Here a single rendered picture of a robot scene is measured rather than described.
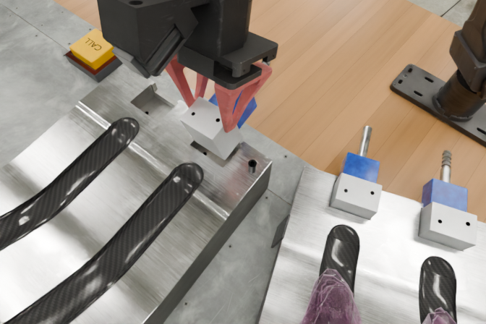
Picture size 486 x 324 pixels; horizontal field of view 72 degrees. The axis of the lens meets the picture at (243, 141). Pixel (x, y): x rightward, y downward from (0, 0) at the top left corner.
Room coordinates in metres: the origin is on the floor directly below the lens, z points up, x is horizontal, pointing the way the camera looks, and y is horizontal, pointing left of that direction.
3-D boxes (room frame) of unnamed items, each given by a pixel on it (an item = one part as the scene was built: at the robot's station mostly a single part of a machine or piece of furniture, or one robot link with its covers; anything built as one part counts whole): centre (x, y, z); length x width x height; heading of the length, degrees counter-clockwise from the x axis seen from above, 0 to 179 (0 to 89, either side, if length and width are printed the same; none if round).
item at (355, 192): (0.19, -0.15, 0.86); 0.13 x 0.05 x 0.05; 160
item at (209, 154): (0.21, 0.03, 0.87); 0.05 x 0.05 x 0.04; 53
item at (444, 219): (0.16, -0.26, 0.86); 0.13 x 0.05 x 0.05; 160
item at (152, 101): (0.27, 0.12, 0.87); 0.05 x 0.05 x 0.04; 53
